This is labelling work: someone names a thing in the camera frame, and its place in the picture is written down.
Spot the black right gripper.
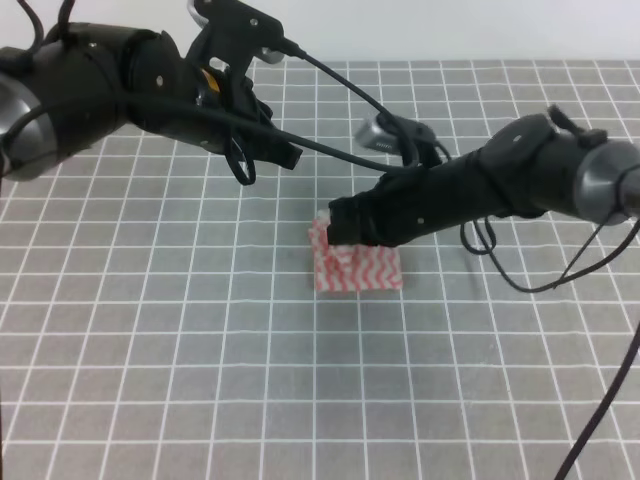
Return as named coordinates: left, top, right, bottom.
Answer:
left=327, top=158, right=495, bottom=247

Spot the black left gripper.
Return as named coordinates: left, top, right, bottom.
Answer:
left=187, top=64, right=302, bottom=169

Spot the pink white wavy striped towel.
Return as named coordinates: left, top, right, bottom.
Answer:
left=308, top=210, right=403, bottom=293

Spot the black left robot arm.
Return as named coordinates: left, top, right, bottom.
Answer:
left=1, top=23, right=302, bottom=185

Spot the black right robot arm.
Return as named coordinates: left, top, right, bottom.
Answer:
left=327, top=107, right=639, bottom=247

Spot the grey grid tablecloth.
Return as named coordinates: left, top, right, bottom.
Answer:
left=0, top=59, right=640, bottom=480

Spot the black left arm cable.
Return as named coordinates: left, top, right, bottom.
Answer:
left=0, top=39, right=431, bottom=187

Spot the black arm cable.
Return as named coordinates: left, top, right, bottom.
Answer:
left=0, top=39, right=431, bottom=187
left=459, top=209, right=640, bottom=480

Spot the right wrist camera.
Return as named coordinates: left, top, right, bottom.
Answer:
left=354, top=113, right=442, bottom=168

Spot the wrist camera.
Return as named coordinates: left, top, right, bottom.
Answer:
left=354, top=113, right=442, bottom=168
left=187, top=0, right=302, bottom=70

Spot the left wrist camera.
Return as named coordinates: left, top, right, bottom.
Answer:
left=187, top=0, right=302, bottom=70

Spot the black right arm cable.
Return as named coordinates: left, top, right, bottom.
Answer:
left=459, top=209, right=640, bottom=480

